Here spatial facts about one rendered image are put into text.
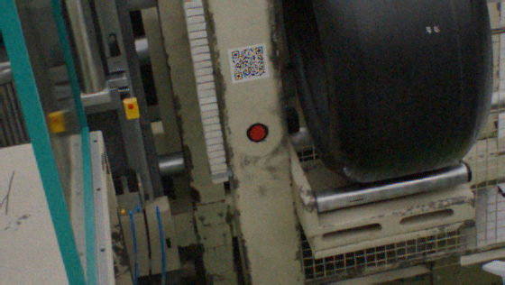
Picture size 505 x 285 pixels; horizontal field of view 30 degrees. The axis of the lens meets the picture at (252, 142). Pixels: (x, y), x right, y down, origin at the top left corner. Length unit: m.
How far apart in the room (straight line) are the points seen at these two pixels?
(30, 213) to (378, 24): 0.70
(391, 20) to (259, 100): 0.36
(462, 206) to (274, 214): 0.40
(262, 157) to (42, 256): 0.76
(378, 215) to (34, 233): 0.86
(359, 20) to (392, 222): 0.51
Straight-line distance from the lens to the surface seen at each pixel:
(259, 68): 1.90
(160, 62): 2.69
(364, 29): 1.72
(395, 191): 2.03
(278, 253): 2.14
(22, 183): 1.54
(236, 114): 1.94
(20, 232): 1.42
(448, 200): 2.06
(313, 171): 2.30
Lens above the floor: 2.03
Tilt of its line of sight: 30 degrees down
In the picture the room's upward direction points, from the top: 8 degrees counter-clockwise
